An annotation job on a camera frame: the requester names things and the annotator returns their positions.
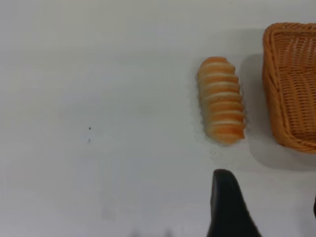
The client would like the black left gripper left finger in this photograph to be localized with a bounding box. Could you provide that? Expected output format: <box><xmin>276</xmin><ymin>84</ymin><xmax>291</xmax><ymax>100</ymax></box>
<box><xmin>206</xmin><ymin>168</ymin><xmax>263</xmax><ymax>237</ymax></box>

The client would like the striped long bread roll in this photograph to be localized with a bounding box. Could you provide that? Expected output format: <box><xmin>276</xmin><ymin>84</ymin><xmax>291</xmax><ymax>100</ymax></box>
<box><xmin>197</xmin><ymin>56</ymin><xmax>247</xmax><ymax>146</ymax></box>

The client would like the orange woven wicker basket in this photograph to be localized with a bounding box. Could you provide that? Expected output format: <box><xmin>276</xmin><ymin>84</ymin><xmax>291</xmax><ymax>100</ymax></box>
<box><xmin>262</xmin><ymin>22</ymin><xmax>316</xmax><ymax>155</ymax></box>

